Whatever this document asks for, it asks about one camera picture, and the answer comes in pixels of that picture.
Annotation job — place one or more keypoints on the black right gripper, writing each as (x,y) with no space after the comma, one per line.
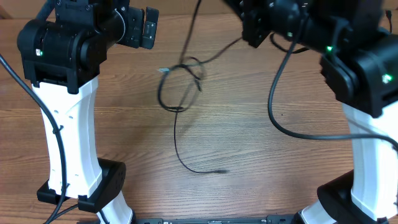
(254,21)

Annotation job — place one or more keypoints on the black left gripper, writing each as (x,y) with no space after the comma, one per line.
(135,18)

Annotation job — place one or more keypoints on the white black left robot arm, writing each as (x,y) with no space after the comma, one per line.
(62,50)

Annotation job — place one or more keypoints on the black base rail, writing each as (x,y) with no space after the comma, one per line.
(270,219)

